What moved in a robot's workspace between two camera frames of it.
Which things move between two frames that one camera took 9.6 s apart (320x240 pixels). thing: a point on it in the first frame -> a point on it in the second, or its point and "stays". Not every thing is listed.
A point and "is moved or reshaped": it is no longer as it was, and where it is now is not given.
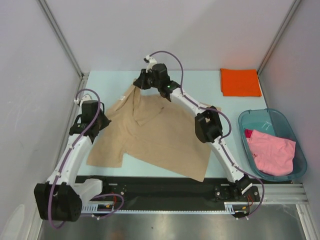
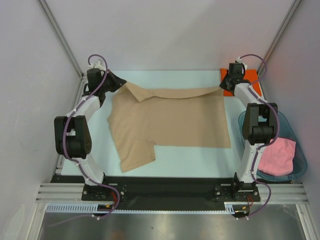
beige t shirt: [147, 133] is moved or reshaped
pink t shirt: [274, 155] stays
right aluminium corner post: [293, 8] stays
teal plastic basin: [275, 122] stays
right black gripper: [142, 81] -> [223, 84]
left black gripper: [105, 121] -> [117, 82]
